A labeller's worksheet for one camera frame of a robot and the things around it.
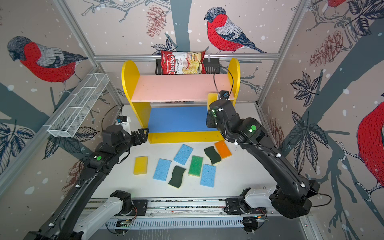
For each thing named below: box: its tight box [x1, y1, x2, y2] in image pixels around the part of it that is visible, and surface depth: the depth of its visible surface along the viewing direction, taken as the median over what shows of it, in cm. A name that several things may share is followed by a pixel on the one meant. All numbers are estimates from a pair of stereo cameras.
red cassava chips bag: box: [161, 50, 207, 75], surface depth 90 cm
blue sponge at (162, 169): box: [153, 158, 172, 182], surface depth 88 cm
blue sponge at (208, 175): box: [200, 164, 217, 188], surface depth 85 cm
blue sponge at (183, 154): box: [173, 144, 194, 166], surface depth 94 cm
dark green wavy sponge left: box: [168, 165, 186, 188], surface depth 84 cm
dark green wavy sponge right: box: [204, 146, 222, 165], surface depth 92 cm
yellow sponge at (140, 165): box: [133, 156, 148, 175], surface depth 90 cm
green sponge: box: [188, 155, 204, 177], surface depth 88 cm
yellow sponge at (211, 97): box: [207, 93, 218, 110], surface depth 64 cm
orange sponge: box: [214, 140, 232, 159], surface depth 96 cm
